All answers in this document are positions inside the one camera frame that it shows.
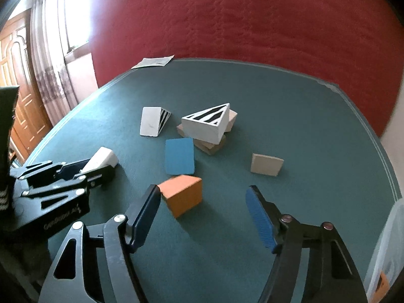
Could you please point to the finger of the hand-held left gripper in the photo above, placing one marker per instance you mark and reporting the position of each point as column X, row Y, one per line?
column 71, row 167
column 101, row 176

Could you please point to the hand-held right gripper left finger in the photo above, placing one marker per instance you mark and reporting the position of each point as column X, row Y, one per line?
column 145, row 214

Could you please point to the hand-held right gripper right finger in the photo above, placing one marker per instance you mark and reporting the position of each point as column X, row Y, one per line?
column 260, row 217

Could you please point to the plain white wedge block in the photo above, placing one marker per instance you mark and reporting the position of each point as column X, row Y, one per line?
column 102, row 157

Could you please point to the orange cube block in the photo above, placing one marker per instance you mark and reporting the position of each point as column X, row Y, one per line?
column 184, row 197

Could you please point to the blue block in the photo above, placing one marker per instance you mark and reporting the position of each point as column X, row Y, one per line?
column 179, row 156

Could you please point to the small striped white wedge block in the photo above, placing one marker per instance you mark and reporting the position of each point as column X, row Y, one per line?
column 151, row 121

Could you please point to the large striped triangle block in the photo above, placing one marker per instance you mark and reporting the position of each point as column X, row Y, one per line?
column 205, row 131

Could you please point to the clear plastic container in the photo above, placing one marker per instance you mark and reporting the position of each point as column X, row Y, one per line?
column 388, row 243

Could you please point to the beige square block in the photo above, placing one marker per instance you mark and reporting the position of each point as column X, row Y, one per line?
column 266, row 165

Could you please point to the brown beige wooden block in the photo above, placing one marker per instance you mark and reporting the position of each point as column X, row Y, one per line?
column 208, row 147

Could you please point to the wooden door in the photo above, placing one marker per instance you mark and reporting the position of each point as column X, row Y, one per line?
column 22, row 85

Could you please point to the light beige wooden block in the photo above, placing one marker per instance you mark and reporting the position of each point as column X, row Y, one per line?
column 232, row 120

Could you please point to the patterned curtain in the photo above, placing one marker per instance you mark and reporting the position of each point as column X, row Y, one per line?
column 47, row 53

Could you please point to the white paper sheet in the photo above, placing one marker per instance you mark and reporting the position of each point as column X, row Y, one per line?
column 153, row 62

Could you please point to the red quilted blanket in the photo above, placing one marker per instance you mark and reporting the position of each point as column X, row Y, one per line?
column 236, row 19

